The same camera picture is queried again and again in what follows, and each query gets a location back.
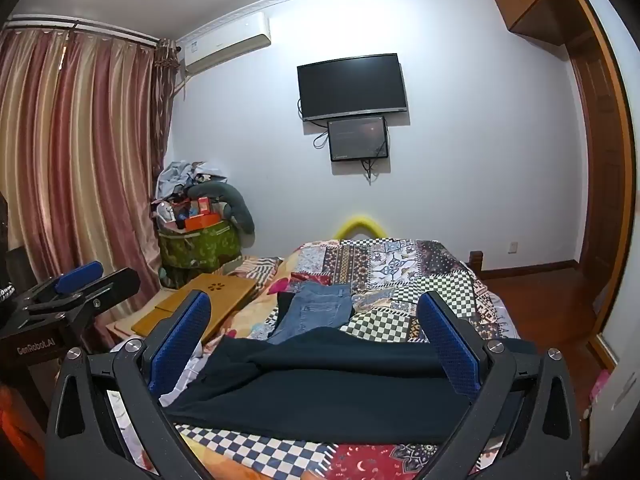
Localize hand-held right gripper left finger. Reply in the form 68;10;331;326
45;289;222;480

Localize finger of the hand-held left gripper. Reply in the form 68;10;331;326
14;261;105;311
30;267;141;323

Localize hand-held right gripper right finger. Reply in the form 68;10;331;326
416;290;584;480

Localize dark navy pants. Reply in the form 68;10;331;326
159;326;481;447

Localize wooden lap desk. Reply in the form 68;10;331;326
131;273;260;337

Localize patchwork printed blanket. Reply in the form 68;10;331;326
105;238;521;480

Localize green patterned bag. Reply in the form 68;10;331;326
158;220;244;288

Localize orange box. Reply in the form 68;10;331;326
184;212;222;232

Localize striped pink curtain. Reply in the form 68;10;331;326
0;26;176;351

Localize pile of grey clothes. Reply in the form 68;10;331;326
156;160;230;201

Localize blue denim jeans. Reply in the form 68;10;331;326
266;281;357;346

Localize red cloth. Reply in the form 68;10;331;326
289;272;332;287

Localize grey neck pillow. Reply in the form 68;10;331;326
187;181;257;247

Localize pink slipper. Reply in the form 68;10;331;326
589;370;609;407

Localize yellow curved foam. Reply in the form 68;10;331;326
333;214;387;241

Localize white plastic object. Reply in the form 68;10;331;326
586;342;640;467

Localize small black monitor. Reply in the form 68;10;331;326
327;116;390;162

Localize wooden door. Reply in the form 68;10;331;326
567;30;627;313

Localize wood framed wardrobe door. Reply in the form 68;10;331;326
562;0;640;368

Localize white air conditioner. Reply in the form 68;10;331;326
176;11;272;74

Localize black monitor cable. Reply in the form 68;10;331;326
362;129;391;182

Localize black television cable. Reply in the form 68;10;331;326
298;99;332;150

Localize white curtain rail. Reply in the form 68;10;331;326
4;14;168;47

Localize black wall television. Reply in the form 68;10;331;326
296;53;408;122

